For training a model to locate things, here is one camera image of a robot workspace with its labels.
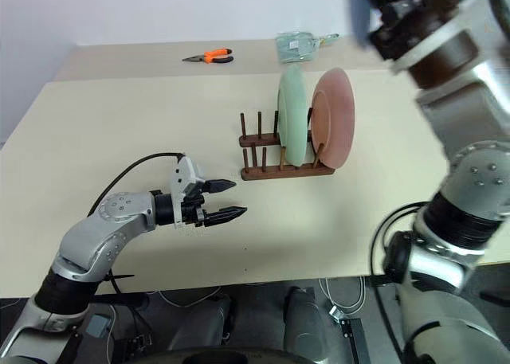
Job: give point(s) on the green packaged cloth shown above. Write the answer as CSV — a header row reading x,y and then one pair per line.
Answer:
x,y
296,47

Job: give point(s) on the small silver clamp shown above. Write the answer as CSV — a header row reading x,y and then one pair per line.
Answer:
x,y
336,313

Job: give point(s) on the dark curved robot base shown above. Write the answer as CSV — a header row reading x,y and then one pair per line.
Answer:
x,y
247,357

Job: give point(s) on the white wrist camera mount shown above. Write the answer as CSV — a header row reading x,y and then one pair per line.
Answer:
x,y
184,177
428,47

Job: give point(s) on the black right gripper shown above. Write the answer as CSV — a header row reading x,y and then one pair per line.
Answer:
x,y
398,33

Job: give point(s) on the wooden dish rack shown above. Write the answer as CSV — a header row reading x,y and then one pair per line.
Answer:
x,y
275,173

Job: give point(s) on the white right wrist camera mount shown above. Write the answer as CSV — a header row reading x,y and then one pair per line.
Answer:
x,y
428,47

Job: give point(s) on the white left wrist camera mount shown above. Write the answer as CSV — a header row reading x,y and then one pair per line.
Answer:
x,y
184,177

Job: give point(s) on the pink plate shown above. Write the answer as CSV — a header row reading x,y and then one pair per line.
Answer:
x,y
334,121

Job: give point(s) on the black metal bracket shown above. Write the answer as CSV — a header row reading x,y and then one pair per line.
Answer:
x,y
352,340

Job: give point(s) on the dark rounded shape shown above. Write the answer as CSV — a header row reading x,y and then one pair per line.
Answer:
x,y
207,320
304,320

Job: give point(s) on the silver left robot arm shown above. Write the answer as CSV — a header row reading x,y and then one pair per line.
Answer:
x,y
85,236

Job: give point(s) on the green plate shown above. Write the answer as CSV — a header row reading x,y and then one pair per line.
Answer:
x,y
293,117

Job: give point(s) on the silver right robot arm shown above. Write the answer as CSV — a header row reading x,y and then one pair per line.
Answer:
x,y
458,204

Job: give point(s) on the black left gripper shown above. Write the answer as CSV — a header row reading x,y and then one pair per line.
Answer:
x,y
192,210

